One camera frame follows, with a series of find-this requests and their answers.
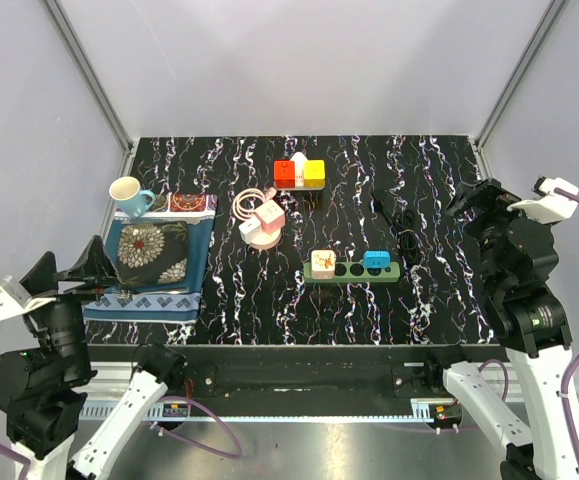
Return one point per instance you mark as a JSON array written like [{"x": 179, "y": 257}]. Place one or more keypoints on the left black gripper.
[{"x": 95, "y": 266}]

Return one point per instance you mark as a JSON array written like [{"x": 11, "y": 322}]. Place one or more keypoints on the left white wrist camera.
[{"x": 16, "y": 301}]

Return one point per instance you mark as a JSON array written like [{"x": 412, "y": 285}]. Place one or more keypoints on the white triangular power strip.
[{"x": 299, "y": 160}]

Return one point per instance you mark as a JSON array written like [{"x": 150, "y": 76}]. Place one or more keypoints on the blue ceramic mug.
[{"x": 130, "y": 197}]

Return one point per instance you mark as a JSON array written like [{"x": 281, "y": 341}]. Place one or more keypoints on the red cube socket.
[{"x": 284, "y": 175}]

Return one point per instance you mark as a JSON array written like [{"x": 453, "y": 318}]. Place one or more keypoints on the yellow cube socket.
[{"x": 314, "y": 174}]

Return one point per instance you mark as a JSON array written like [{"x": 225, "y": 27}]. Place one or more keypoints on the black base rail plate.
[{"x": 319, "y": 382}]

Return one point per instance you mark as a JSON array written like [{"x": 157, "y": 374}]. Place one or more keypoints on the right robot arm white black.
[{"x": 517, "y": 256}]

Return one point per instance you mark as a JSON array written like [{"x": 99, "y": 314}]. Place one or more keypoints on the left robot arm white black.
[{"x": 41, "y": 388}]

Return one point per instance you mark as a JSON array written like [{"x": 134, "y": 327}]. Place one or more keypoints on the pink cube socket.
[
  {"x": 323, "y": 263},
  {"x": 271, "y": 216}
]

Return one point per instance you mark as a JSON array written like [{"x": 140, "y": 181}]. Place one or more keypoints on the pink cube socket front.
[{"x": 271, "y": 216}]

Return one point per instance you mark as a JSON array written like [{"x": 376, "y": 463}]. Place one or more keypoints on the round pink power strip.
[{"x": 265, "y": 241}]

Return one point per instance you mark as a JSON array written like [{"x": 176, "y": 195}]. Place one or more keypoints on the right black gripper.
[{"x": 485, "y": 194}]

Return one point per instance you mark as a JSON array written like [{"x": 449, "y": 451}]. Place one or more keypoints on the blue plug adapter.
[{"x": 376, "y": 259}]

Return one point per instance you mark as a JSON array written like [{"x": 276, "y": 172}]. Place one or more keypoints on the black floral square plate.
[{"x": 153, "y": 254}]

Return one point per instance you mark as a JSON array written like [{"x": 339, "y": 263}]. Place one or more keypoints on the green power strip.
[{"x": 355, "y": 272}]

